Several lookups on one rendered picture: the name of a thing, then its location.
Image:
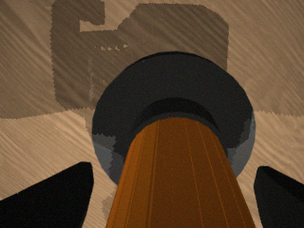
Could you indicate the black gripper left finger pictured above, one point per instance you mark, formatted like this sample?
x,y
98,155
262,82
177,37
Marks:
x,y
60,201

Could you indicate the orange cylinder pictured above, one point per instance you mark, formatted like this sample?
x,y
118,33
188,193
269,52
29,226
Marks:
x,y
176,175

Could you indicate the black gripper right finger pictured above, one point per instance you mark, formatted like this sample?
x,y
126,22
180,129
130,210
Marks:
x,y
280,200

